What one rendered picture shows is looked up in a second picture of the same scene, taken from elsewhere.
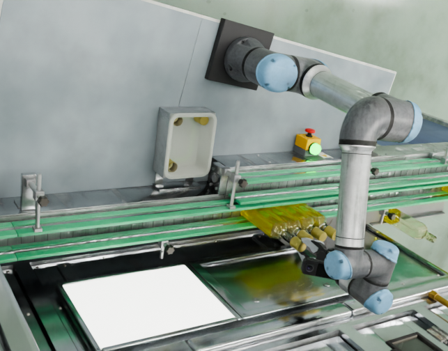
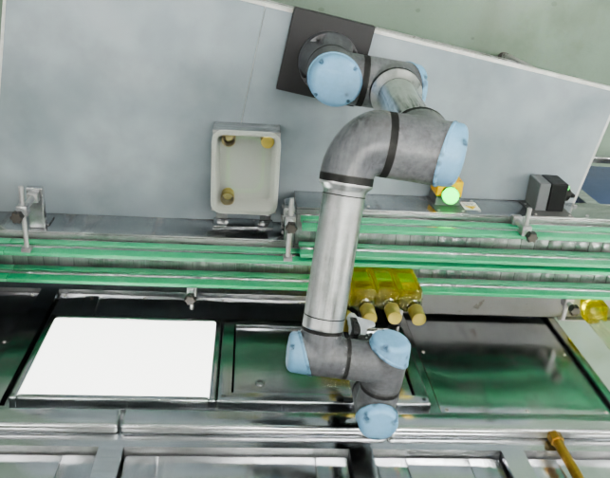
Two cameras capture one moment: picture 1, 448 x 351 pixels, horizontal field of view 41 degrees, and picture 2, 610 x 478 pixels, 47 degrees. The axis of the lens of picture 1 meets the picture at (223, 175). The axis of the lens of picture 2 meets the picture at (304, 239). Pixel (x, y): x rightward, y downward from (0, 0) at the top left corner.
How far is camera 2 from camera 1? 95 cm
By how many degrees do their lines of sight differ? 27
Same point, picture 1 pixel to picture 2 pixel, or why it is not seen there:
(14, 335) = not seen: outside the picture
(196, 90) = (265, 101)
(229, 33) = (303, 27)
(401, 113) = (415, 138)
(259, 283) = not seen: hidden behind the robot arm
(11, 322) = not seen: outside the picture
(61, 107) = (87, 114)
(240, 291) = (252, 368)
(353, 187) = (323, 243)
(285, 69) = (340, 74)
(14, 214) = (18, 229)
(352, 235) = (315, 313)
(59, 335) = (6, 370)
